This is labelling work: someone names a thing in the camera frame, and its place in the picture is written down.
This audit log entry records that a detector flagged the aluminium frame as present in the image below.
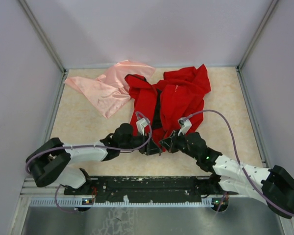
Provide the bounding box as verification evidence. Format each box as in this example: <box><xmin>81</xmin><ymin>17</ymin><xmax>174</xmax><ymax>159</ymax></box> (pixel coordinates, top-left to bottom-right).
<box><xmin>21</xmin><ymin>0</ymin><xmax>294</xmax><ymax>235</ymax></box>

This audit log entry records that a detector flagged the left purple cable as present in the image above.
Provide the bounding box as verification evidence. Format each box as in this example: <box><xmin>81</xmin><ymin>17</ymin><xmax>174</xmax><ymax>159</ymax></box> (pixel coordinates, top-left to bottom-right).
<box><xmin>25</xmin><ymin>111</ymin><xmax>153</xmax><ymax>213</ymax></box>

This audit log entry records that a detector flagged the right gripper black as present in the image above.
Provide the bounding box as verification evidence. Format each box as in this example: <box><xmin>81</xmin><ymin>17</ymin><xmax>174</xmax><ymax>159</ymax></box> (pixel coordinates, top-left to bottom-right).
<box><xmin>159</xmin><ymin>129</ymin><xmax>199</xmax><ymax>160</ymax></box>

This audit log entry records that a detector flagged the red zip jacket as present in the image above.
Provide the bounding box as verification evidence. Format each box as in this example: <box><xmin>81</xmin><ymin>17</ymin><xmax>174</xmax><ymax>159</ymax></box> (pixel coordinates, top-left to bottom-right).
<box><xmin>124</xmin><ymin>65</ymin><xmax>211</xmax><ymax>145</ymax></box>

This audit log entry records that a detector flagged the pink satin cloth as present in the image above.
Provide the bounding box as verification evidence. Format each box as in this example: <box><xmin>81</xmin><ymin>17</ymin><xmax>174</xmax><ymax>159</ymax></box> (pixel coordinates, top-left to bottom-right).
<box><xmin>64</xmin><ymin>60</ymin><xmax>156</xmax><ymax>118</ymax></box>

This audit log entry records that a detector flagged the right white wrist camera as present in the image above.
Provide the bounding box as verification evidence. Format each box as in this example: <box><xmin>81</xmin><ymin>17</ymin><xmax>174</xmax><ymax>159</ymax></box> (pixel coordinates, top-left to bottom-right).
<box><xmin>178</xmin><ymin>117</ymin><xmax>192</xmax><ymax>136</ymax></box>

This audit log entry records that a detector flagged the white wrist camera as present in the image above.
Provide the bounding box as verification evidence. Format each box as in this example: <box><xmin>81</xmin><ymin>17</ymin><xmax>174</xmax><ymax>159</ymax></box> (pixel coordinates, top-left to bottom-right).
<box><xmin>178</xmin><ymin>117</ymin><xmax>192</xmax><ymax>136</ymax></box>
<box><xmin>136</xmin><ymin>118</ymin><xmax>151</xmax><ymax>136</ymax></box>

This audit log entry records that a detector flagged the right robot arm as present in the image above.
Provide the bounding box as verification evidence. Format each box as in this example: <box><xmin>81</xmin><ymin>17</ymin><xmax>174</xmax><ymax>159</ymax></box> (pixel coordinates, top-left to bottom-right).
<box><xmin>160</xmin><ymin>132</ymin><xmax>294</xmax><ymax>219</ymax></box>

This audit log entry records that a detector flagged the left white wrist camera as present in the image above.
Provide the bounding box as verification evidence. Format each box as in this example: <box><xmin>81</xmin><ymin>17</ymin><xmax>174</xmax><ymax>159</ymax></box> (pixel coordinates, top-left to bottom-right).
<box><xmin>136</xmin><ymin>118</ymin><xmax>151</xmax><ymax>136</ymax></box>

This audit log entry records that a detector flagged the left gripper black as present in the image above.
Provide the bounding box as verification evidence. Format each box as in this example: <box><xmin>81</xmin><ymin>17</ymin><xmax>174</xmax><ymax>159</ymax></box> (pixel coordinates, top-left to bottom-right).
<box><xmin>120</xmin><ymin>129</ymin><xmax>163</xmax><ymax>156</ymax></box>

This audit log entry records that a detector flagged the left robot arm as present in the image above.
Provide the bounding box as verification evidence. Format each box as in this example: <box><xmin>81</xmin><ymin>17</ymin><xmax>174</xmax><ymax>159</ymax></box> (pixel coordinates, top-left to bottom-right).
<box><xmin>25</xmin><ymin>119</ymin><xmax>162</xmax><ymax>194</ymax></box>

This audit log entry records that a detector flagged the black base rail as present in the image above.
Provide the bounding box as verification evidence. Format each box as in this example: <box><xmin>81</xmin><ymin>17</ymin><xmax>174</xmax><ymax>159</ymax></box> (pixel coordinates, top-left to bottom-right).
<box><xmin>64</xmin><ymin>176</ymin><xmax>223</xmax><ymax>203</ymax></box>

